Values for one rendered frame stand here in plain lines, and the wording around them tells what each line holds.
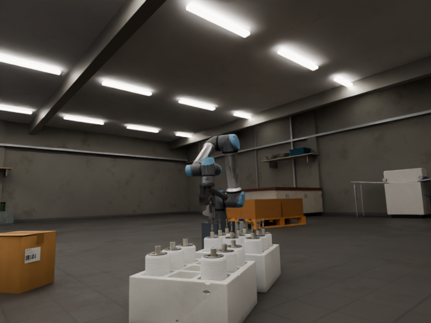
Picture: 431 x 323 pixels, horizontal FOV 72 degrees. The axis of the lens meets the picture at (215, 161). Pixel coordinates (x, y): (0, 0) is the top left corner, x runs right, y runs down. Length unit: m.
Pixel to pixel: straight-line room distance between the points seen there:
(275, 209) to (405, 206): 3.33
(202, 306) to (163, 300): 0.15
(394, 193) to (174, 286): 6.90
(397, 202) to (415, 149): 1.48
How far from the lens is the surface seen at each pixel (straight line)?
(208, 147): 2.07
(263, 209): 5.09
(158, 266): 1.20
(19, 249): 1.96
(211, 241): 1.68
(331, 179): 9.24
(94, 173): 12.33
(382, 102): 8.92
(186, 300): 1.13
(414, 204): 7.61
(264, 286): 1.59
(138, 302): 1.23
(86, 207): 12.19
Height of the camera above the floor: 0.44
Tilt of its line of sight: 8 degrees up
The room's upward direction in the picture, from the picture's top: 2 degrees counter-clockwise
